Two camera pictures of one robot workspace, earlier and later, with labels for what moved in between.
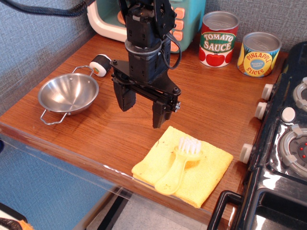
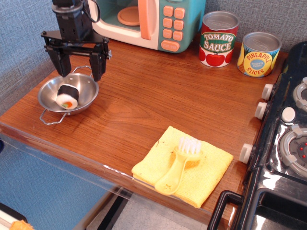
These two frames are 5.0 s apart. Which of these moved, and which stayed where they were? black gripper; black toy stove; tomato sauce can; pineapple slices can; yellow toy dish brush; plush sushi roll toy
Moved: plush sushi roll toy; black gripper
Stayed: tomato sauce can; yellow toy dish brush; pineapple slices can; black toy stove
